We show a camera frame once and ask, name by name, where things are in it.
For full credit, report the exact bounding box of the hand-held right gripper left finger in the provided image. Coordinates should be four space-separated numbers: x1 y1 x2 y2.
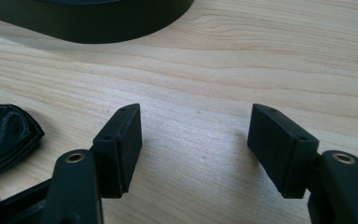
89 103 144 200

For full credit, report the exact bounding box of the black satin cloth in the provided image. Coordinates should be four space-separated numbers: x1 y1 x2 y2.
0 103 46 184

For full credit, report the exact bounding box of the black round container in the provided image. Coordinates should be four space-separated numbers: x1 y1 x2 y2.
0 0 196 45

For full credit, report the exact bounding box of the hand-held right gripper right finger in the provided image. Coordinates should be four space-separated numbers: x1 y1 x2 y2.
247 103 320 200

